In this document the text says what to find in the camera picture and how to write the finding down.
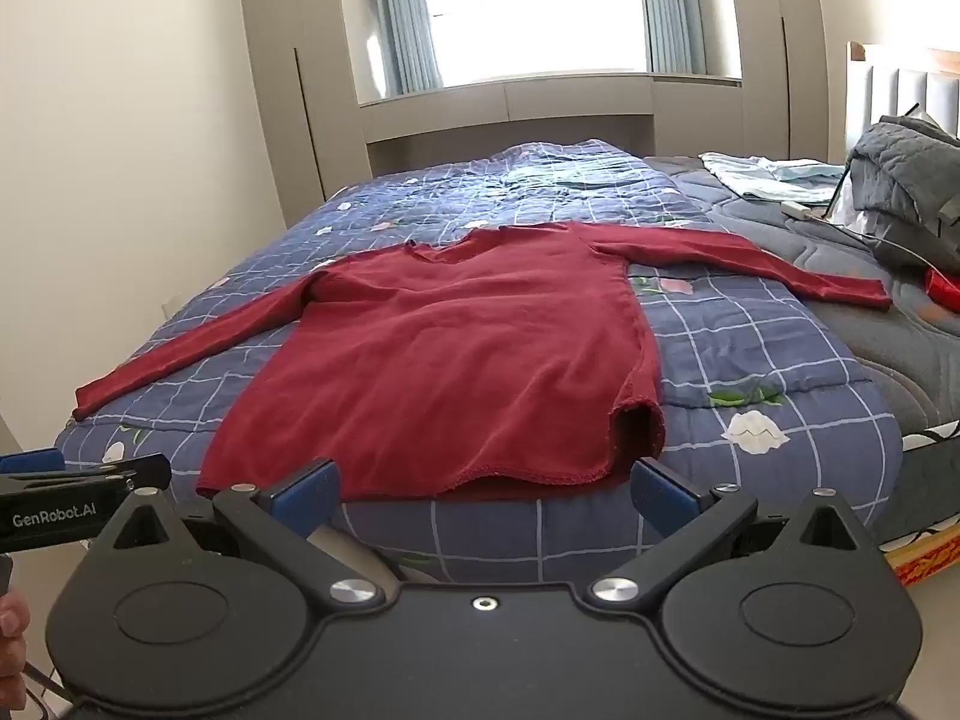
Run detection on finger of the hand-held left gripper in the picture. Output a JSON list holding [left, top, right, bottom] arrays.
[[0, 448, 65, 476], [112, 454, 171, 494]]

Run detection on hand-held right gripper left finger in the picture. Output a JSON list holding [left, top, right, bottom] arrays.
[[86, 456, 402, 608]]

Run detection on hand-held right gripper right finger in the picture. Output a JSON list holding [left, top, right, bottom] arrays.
[[586, 456, 880, 608]]

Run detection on red long-sleeved sweater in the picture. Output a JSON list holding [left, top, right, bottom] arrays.
[[73, 221, 893, 502]]

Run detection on person's left hand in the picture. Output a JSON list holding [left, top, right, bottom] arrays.
[[0, 591, 32, 695]]

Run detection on blue plaid floral quilt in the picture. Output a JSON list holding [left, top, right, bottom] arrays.
[[60, 139, 905, 601]]

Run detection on grey quilted mattress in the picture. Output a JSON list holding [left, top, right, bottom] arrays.
[[641, 154, 960, 548]]

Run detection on patterned bed sheet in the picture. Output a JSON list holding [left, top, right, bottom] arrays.
[[881, 420, 960, 587]]

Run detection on light blue cloth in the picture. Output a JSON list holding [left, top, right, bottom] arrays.
[[700, 151, 848, 203]]

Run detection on clear plastic bag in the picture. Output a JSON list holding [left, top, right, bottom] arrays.
[[825, 172, 890, 241]]

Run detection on grey folded blanket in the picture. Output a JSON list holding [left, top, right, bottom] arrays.
[[846, 115, 960, 275]]

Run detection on beige window seat cabinet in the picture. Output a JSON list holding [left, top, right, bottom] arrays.
[[356, 71, 747, 177]]

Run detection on beige wardrobe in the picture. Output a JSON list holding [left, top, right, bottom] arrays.
[[724, 0, 833, 166], [236, 0, 376, 230]]

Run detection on grey padded headboard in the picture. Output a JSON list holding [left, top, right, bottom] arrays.
[[846, 41, 960, 158]]

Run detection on blue curtain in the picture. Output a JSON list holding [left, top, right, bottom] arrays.
[[634, 0, 710, 76], [360, 0, 443, 95]]

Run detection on window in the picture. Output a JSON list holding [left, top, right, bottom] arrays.
[[416, 0, 653, 87]]

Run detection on thin white cable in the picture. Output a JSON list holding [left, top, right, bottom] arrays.
[[806, 214, 938, 271]]

